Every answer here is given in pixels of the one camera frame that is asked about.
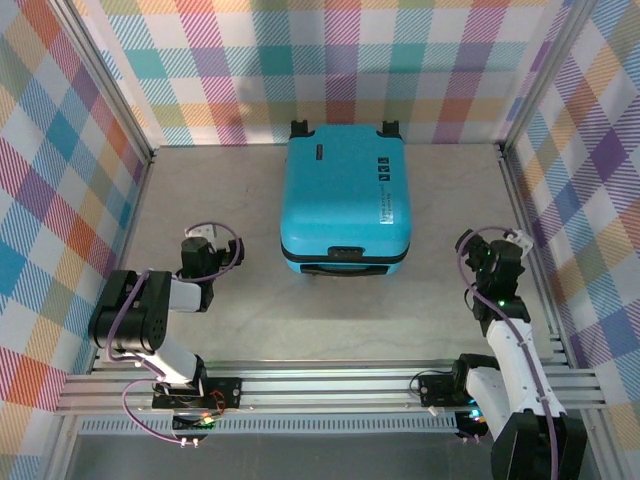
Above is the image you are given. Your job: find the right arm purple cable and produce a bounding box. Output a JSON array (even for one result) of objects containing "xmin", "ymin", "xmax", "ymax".
[{"xmin": 457, "ymin": 225, "xmax": 561, "ymax": 480}]

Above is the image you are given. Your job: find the teal hard-shell suitcase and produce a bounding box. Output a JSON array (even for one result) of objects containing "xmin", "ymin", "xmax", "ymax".
[{"xmin": 278, "ymin": 118, "xmax": 414, "ymax": 279}]

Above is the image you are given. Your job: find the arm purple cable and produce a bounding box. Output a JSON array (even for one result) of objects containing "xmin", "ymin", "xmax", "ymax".
[
  {"xmin": 457, "ymin": 225, "xmax": 561, "ymax": 480},
  {"xmin": 102, "ymin": 220, "xmax": 246, "ymax": 447}
]

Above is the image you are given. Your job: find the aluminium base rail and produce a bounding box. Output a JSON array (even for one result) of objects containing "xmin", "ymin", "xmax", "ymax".
[{"xmin": 54, "ymin": 357, "xmax": 609, "ymax": 416}]

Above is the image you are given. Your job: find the right aluminium side rail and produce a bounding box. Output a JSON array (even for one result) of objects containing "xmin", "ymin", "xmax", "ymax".
[{"xmin": 496, "ymin": 143, "xmax": 579, "ymax": 369}]

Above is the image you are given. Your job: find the right aluminium frame post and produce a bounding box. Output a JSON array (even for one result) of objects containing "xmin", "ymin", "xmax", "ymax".
[{"xmin": 496, "ymin": 0, "xmax": 604, "ymax": 157}]

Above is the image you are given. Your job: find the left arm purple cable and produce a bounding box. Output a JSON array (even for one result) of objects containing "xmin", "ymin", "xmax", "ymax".
[{"xmin": 102, "ymin": 220, "xmax": 246, "ymax": 447}]

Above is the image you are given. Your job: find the left controller board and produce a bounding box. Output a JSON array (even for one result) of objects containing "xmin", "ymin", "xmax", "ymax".
[{"xmin": 171, "ymin": 410, "xmax": 220, "ymax": 435}]

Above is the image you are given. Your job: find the aluminium frame post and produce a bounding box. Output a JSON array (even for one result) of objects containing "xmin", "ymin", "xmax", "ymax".
[
  {"xmin": 496, "ymin": 0, "xmax": 604, "ymax": 157},
  {"xmin": 49, "ymin": 0, "xmax": 162, "ymax": 166}
]

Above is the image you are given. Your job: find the left aluminium frame post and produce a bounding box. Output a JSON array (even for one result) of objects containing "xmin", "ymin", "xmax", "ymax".
[{"xmin": 49, "ymin": 0, "xmax": 162, "ymax": 166}]

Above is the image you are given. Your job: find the controller board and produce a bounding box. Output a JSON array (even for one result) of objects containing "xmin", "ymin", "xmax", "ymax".
[
  {"xmin": 453, "ymin": 408, "xmax": 492, "ymax": 437},
  {"xmin": 171, "ymin": 410, "xmax": 220, "ymax": 435}
]

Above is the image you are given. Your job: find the slotted grey cable duct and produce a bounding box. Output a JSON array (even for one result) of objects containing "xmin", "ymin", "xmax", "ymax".
[{"xmin": 79, "ymin": 417, "xmax": 461, "ymax": 437}]

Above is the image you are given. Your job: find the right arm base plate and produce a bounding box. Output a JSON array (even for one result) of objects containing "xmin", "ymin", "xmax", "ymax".
[{"xmin": 417, "ymin": 373, "xmax": 471, "ymax": 408}]

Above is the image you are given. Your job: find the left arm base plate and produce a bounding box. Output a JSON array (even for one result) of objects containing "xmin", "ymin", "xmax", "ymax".
[{"xmin": 151, "ymin": 375, "xmax": 244, "ymax": 410}]

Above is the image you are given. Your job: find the right controller board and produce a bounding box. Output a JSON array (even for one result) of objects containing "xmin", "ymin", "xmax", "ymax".
[{"xmin": 453, "ymin": 408, "xmax": 492, "ymax": 437}]

